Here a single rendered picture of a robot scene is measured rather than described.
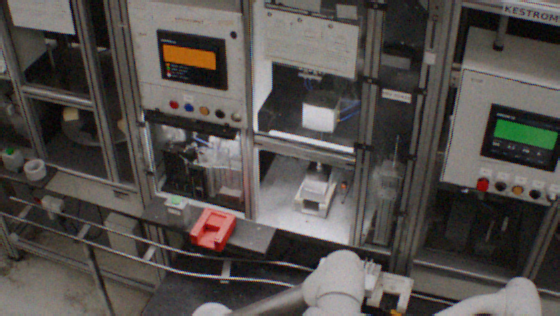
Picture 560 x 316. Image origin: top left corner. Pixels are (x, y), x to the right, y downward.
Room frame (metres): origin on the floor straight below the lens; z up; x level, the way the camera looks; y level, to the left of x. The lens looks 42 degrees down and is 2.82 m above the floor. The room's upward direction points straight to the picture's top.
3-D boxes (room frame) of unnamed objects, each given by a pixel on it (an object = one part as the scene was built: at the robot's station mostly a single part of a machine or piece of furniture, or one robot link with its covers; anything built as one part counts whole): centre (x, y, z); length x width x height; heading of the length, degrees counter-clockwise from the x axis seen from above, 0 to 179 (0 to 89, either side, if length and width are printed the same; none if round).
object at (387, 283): (1.51, -0.31, 0.84); 0.36 x 0.14 x 0.10; 70
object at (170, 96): (1.98, 0.27, 1.60); 0.42 x 0.29 x 0.46; 70
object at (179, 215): (1.81, 0.39, 0.97); 0.08 x 0.08 x 0.12; 70
